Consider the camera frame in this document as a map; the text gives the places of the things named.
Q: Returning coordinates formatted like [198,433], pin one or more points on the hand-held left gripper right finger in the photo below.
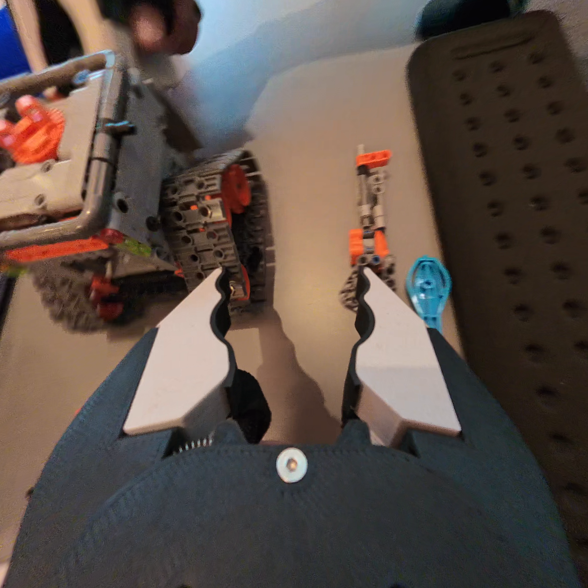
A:
[404,376]

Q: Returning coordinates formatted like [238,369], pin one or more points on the grey orange tracked toy robot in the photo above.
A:
[133,151]

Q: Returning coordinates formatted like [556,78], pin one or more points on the blue plastic brick separator tool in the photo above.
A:
[425,294]

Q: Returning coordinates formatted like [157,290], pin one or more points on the grey orange toy arm assembly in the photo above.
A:
[367,243]

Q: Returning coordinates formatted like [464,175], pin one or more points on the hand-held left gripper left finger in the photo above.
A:
[183,367]

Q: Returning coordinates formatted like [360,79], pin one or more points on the black rounded pad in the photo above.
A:
[468,18]

